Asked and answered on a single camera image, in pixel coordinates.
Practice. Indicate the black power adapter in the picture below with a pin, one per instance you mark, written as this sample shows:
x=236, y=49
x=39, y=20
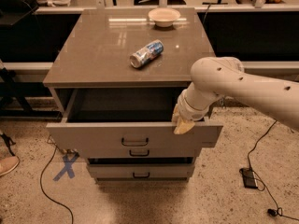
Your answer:
x=249, y=179

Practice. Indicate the grey drawer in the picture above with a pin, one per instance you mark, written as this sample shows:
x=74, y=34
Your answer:
x=127, y=117
x=140, y=153
x=141, y=171

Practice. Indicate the grey drawer cabinet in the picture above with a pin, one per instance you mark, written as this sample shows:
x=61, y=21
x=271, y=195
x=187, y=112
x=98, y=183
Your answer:
x=97, y=53

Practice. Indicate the blue tape cross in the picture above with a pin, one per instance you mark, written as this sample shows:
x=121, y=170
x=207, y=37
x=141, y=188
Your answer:
x=67, y=169

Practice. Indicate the grey middle drawer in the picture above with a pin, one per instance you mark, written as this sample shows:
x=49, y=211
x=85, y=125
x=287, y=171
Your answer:
x=140, y=153

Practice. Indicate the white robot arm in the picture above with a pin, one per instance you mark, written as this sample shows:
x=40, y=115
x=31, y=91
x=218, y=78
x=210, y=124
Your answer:
x=213, y=78

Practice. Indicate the blue white soda can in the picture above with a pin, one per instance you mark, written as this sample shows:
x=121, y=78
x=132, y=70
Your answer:
x=147, y=54

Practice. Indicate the black tripod leg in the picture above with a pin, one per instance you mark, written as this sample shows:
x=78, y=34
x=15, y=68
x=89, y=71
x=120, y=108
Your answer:
x=8, y=142

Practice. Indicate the grey top drawer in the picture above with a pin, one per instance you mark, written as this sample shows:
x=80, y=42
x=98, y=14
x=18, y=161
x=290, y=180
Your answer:
x=127, y=117

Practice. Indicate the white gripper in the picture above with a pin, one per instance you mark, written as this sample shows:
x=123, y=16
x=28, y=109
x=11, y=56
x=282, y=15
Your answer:
x=191, y=110

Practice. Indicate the black office chair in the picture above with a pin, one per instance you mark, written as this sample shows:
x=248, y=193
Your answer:
x=13, y=11

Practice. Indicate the tan shoe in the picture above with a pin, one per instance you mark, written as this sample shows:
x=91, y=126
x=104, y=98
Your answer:
x=8, y=164

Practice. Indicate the grey bottom drawer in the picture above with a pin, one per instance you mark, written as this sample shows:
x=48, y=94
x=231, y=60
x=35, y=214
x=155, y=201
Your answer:
x=141, y=171

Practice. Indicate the white bowl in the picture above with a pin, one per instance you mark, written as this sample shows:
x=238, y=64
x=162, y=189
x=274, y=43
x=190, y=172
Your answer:
x=164, y=16

